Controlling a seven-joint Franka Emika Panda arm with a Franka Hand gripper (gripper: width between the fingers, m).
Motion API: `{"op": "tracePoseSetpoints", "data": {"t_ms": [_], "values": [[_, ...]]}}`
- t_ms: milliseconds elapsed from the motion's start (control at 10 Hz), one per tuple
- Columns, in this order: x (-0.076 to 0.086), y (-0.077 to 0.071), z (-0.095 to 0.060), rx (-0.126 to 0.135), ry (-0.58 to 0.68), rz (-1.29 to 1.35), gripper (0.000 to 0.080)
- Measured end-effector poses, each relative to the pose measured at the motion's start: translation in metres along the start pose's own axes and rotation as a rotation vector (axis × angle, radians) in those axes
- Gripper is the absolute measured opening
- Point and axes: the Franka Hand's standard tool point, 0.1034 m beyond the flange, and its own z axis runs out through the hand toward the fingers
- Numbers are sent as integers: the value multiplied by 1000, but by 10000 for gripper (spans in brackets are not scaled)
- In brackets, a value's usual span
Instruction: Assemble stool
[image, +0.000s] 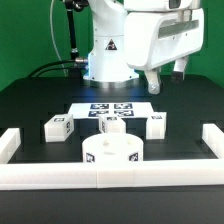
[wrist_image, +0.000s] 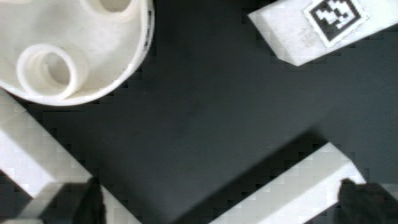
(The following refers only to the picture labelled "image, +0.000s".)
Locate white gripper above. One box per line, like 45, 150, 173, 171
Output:
124, 9, 204, 95

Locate white round stool seat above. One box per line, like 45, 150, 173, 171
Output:
82, 133, 144, 163

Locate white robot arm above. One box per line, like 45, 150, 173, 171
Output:
84, 0, 204, 94

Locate white marker sheet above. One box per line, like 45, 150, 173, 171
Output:
68, 102, 153, 119

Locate white U-shaped fence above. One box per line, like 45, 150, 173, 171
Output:
0, 128, 224, 190

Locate black cables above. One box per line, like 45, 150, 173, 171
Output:
27, 59, 88, 79

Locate white cable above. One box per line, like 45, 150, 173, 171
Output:
49, 0, 69, 78

